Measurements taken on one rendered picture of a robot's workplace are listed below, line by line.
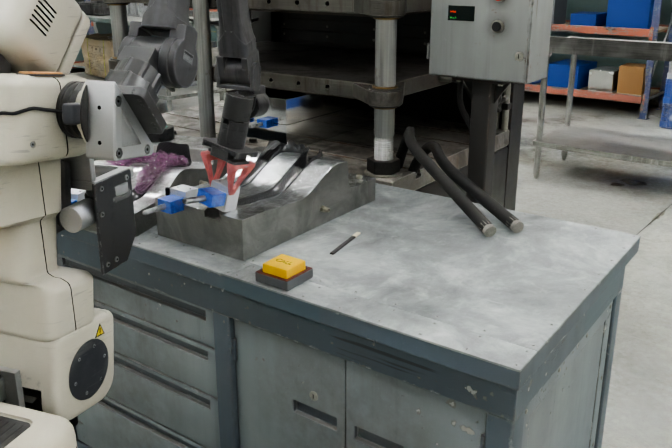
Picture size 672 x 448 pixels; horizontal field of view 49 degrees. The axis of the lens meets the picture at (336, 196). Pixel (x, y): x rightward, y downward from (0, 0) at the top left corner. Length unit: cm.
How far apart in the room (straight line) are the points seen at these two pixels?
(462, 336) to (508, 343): 7
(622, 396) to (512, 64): 123
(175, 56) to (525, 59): 113
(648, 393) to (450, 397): 152
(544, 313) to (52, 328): 82
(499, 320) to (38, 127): 80
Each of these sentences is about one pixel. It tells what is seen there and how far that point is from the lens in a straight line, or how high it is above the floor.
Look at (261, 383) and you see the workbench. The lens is 161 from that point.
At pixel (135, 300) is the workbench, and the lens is 183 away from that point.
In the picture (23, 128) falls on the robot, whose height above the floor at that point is 117.
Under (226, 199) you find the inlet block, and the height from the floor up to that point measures 92.
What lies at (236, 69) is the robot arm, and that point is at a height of 119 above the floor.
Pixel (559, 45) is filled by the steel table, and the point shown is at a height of 89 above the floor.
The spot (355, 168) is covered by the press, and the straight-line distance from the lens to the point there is 224.
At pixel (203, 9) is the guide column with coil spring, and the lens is 257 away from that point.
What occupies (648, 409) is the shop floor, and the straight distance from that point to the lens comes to 268.
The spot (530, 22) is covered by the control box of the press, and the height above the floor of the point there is 123.
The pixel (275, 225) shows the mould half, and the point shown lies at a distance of 158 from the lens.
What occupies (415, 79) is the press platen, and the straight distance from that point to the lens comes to 235.
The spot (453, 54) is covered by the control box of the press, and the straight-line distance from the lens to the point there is 213.
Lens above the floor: 139
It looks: 18 degrees down
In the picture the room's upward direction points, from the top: straight up
